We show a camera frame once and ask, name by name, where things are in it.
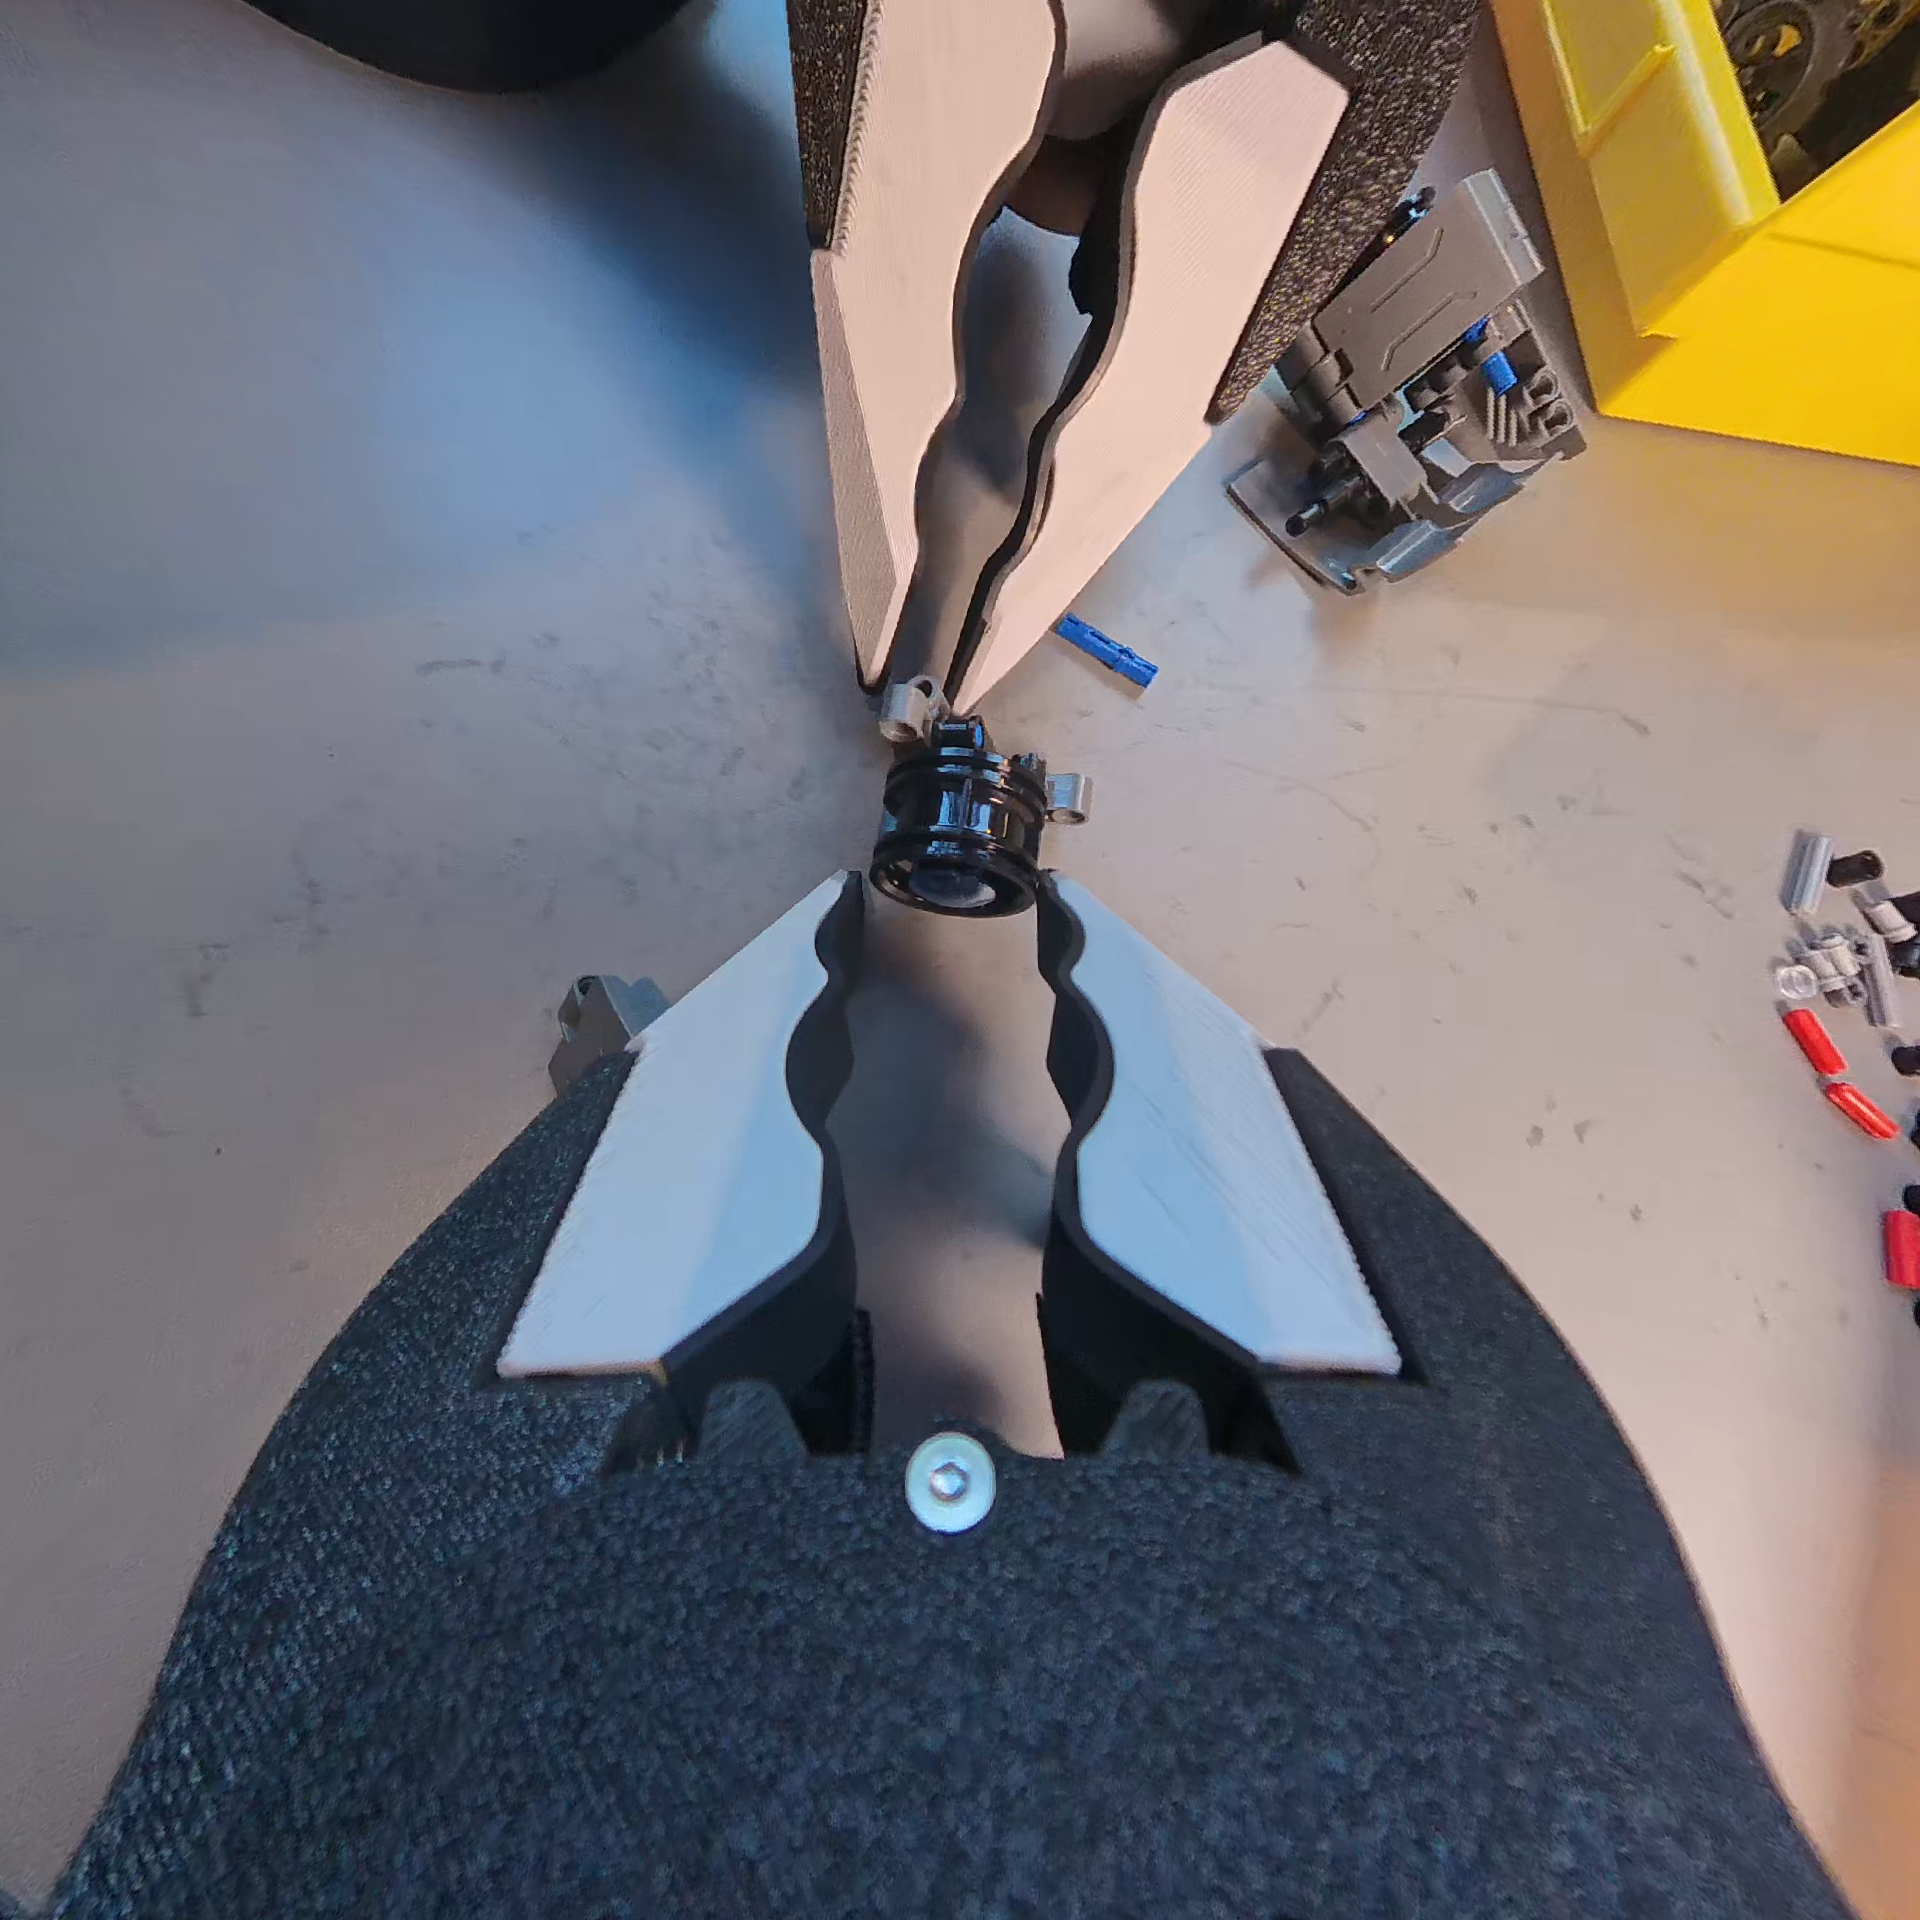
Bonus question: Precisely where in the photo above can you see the pile of small brick parts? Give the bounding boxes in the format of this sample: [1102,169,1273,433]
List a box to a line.
[1774,831,1920,1328]

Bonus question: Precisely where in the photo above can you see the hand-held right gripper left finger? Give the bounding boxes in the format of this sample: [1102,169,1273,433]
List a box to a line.
[495,870,873,1454]

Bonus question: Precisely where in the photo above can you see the grey curved brick panel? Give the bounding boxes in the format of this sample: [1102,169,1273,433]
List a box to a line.
[549,977,668,1090]

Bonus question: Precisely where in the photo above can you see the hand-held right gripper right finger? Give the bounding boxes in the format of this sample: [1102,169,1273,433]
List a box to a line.
[1036,870,1409,1456]

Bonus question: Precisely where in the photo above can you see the yellow plastic storage bin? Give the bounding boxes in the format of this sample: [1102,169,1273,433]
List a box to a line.
[1489,0,1920,466]

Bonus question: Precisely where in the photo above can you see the blue brick pin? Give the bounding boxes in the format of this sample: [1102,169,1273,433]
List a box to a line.
[1052,612,1162,691]

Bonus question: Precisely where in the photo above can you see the grey brick head assembly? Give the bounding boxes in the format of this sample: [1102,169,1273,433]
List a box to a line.
[1228,167,1595,597]

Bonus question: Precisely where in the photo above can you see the yellow toy tracked robot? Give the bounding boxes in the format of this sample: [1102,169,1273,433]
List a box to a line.
[1710,0,1920,201]

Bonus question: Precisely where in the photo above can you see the black round toy lens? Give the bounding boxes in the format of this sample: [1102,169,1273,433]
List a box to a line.
[868,672,1096,920]

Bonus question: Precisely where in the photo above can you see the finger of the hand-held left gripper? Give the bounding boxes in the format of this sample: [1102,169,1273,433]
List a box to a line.
[807,0,1071,691]
[946,34,1355,712]

